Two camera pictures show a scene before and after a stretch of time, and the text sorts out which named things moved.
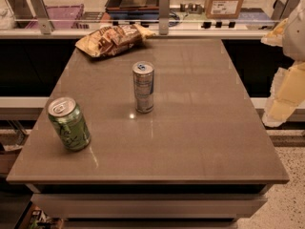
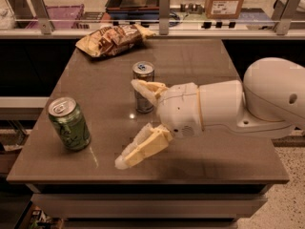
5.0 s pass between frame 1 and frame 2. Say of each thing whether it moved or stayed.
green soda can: stayed
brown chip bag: stayed
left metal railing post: stayed
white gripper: moved
